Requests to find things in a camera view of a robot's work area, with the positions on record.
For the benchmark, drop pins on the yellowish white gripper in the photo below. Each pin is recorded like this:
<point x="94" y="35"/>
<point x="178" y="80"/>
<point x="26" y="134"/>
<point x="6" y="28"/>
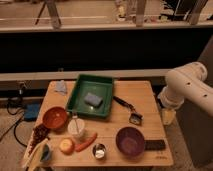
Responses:
<point x="168" y="116"/>

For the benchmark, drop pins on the blue sponge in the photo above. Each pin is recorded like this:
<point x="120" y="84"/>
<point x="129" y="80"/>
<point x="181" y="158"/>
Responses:
<point x="93" y="100"/>

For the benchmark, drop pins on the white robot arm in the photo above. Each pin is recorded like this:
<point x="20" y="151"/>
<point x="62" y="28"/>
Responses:
<point x="185" y="82"/>

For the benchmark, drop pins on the green plastic tray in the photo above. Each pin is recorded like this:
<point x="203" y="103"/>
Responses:
<point x="101" y="86"/>

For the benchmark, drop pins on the black rectangular block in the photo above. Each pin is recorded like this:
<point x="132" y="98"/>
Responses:
<point x="155" y="145"/>

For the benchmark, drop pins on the wooden table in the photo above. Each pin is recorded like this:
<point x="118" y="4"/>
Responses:
<point x="138" y="93"/>

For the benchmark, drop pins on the purple bowl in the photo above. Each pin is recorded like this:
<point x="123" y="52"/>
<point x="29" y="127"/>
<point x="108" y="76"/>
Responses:
<point x="130" y="141"/>

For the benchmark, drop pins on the small metal cup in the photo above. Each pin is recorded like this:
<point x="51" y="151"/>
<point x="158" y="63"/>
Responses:
<point x="99" y="151"/>

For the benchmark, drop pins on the orange carrot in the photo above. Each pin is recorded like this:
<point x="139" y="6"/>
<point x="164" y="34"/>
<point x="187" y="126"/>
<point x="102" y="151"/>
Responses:
<point x="82" y="145"/>

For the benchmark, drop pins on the yellow apple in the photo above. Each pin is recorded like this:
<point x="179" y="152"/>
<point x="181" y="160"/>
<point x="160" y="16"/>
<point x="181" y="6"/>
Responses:
<point x="66" y="146"/>

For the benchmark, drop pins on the orange bowl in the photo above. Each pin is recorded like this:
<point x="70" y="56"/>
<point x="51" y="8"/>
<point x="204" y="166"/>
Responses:
<point x="54" y="118"/>

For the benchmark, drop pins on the light blue crumpled cloth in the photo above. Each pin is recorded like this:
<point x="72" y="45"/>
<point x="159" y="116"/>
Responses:
<point x="61" y="87"/>

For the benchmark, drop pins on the small blue bowl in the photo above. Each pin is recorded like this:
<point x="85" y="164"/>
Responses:
<point x="46" y="153"/>

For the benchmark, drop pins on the red grape bunch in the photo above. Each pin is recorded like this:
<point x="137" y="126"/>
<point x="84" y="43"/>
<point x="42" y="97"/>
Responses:
<point x="40" y="132"/>

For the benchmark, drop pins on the blue box on floor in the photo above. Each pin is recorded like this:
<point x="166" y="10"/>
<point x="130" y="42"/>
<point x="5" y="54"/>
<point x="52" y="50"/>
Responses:
<point x="31" y="112"/>

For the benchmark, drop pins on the yellow banana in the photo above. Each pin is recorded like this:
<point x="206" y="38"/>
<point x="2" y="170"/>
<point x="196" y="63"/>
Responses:
<point x="33" y="160"/>

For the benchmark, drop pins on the black handled brush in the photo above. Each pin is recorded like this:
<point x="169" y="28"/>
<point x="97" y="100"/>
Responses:
<point x="135" y="117"/>

